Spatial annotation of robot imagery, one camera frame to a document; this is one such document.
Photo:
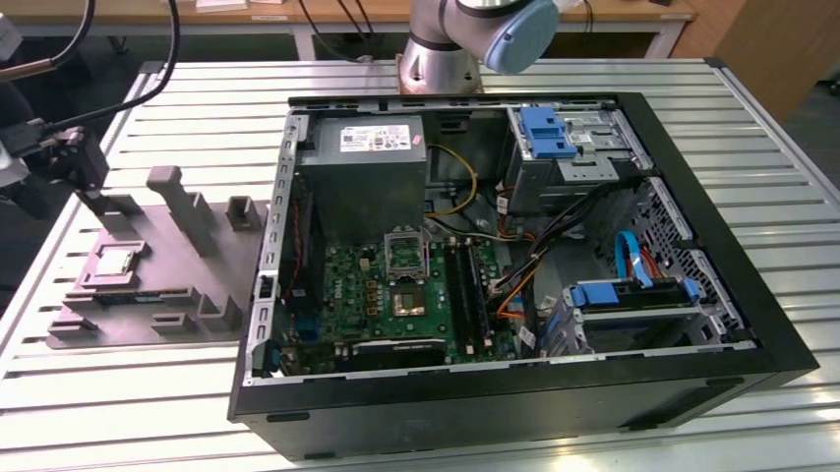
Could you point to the grey parts rack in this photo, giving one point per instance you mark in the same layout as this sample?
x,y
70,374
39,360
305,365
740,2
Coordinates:
x,y
165,275

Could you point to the blue plastic drive carrier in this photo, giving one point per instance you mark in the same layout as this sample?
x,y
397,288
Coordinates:
x,y
541,133

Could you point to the grey power supply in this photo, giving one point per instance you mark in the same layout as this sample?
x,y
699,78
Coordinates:
x,y
368,196

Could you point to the black RAM slot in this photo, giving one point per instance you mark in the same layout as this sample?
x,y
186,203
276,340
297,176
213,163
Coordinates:
x,y
476,295

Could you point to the silver CPU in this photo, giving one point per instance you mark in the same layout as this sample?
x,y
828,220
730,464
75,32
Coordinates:
x,y
117,260

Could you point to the hard disk in blue carrier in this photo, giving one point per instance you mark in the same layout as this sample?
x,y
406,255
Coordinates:
x,y
597,295

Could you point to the blue-edged RAM stick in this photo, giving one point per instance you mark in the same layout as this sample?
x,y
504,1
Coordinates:
x,y
487,322

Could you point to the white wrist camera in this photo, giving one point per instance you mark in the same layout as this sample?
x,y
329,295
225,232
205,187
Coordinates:
x,y
16,167

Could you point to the green RAM stick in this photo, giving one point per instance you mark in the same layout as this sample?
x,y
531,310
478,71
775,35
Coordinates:
x,y
141,297

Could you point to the black case fan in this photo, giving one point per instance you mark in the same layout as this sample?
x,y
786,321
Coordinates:
x,y
304,275

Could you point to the green motherboard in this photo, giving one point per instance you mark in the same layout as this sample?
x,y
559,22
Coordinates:
x,y
348,275

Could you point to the wooden cabinet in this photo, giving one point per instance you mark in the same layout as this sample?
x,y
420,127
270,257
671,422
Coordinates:
x,y
775,49

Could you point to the blue port connector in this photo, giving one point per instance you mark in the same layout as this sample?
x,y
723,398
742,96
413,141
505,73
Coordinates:
x,y
309,330

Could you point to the graphics card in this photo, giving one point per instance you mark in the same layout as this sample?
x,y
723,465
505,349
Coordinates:
x,y
394,351

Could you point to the wooden desk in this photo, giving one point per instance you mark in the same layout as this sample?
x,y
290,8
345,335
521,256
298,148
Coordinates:
x,y
624,12

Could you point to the metal locking lever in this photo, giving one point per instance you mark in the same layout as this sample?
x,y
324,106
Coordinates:
x,y
429,253

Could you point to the small white box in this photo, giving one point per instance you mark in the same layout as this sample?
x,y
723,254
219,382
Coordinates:
x,y
223,5

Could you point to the blue card latch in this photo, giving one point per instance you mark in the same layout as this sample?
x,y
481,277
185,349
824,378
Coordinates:
x,y
270,359

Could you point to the black PC case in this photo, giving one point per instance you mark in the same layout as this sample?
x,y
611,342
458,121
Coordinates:
x,y
525,418

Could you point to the metal drive cage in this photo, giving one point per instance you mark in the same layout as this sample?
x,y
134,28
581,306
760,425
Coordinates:
x,y
591,172

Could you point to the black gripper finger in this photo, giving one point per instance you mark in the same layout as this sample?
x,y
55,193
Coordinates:
x,y
39,201
89,167

